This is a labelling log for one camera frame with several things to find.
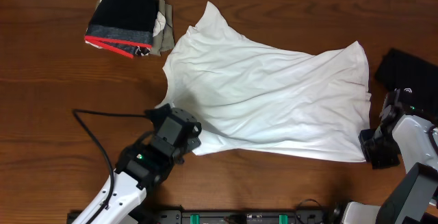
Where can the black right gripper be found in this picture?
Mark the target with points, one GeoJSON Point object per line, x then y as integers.
{"type": "Point", "coordinates": [378, 162]}

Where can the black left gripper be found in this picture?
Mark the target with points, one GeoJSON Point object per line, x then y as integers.
{"type": "Point", "coordinates": [194, 140]}

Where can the white t-shirt pixel print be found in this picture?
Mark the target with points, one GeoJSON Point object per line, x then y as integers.
{"type": "Point", "coordinates": [252, 96]}

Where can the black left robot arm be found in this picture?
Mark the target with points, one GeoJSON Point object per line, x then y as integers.
{"type": "Point", "coordinates": [141, 167]}

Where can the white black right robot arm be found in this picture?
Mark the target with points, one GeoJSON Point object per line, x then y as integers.
{"type": "Point", "coordinates": [416, 138]}

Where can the black t-shirt white logo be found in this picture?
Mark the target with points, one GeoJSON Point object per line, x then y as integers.
{"type": "Point", "coordinates": [400, 70]}

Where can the olive grey folded garment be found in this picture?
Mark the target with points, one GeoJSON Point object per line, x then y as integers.
{"type": "Point", "coordinates": [163, 38]}

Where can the black folded garment pink trim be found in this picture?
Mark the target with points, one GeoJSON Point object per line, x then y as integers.
{"type": "Point", "coordinates": [123, 18]}

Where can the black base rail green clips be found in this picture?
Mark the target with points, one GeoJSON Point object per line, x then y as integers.
{"type": "Point", "coordinates": [307, 212]}

